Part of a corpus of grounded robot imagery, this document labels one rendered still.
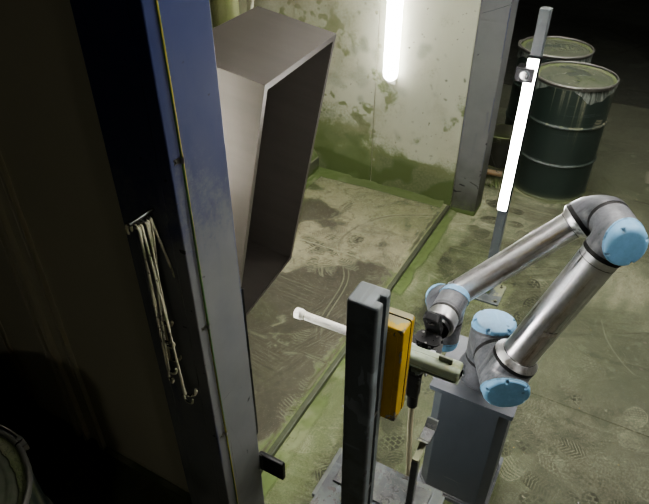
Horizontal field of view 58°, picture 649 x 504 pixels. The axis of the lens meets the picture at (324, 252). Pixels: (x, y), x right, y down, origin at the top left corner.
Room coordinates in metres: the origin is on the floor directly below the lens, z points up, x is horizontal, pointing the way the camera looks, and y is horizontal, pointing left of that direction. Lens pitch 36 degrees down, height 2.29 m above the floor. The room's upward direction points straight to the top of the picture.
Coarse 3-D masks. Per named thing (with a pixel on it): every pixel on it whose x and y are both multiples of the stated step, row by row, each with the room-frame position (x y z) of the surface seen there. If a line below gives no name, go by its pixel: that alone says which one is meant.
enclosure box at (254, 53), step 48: (240, 48) 2.03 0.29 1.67; (288, 48) 2.10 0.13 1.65; (240, 96) 1.82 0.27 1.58; (288, 96) 2.42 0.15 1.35; (240, 144) 1.83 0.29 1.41; (288, 144) 2.43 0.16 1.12; (240, 192) 1.84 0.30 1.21; (288, 192) 2.44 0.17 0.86; (240, 240) 1.85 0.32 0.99; (288, 240) 2.44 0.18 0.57
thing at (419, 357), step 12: (300, 312) 1.22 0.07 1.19; (324, 324) 1.17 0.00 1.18; (336, 324) 1.17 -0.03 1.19; (420, 348) 1.06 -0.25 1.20; (420, 360) 1.02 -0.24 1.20; (432, 360) 1.02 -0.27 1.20; (444, 360) 1.01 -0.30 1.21; (456, 360) 1.02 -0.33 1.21; (408, 372) 1.05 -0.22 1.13; (420, 372) 1.02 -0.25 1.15; (432, 372) 1.01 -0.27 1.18; (444, 372) 0.99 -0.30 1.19; (456, 372) 0.98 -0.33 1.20; (408, 384) 1.04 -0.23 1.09; (420, 384) 1.05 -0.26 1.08; (456, 384) 0.98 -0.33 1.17; (408, 396) 1.05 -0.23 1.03
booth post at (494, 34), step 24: (504, 0) 3.58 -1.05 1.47; (480, 24) 3.64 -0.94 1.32; (504, 24) 3.57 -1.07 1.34; (480, 48) 3.63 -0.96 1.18; (504, 48) 3.57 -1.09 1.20; (480, 72) 3.62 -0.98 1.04; (504, 72) 3.69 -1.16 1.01; (480, 96) 3.60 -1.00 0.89; (480, 120) 3.59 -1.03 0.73; (480, 144) 3.58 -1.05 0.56; (456, 168) 3.65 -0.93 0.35; (480, 168) 3.56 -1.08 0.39; (456, 192) 3.63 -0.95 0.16; (480, 192) 3.63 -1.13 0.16
